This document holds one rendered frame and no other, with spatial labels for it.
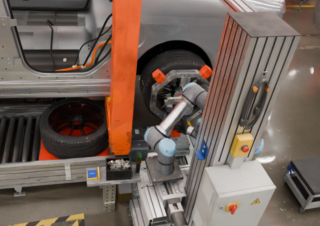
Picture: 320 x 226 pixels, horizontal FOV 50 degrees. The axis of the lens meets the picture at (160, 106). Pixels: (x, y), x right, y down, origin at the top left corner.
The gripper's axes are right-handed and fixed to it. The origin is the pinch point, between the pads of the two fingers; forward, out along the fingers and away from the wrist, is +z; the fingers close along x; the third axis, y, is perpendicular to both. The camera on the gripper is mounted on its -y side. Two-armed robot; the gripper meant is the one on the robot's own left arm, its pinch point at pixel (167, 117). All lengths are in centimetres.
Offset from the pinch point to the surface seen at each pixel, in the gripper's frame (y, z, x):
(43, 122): 32, 100, -47
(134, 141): 42, 28, -5
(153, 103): 1.9, 20.5, 8.4
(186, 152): 70, -8, 40
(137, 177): 38, -2, -40
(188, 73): -28.5, 1.2, 28.0
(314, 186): 49, -126, 59
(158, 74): -28.3, 19.5, 9.5
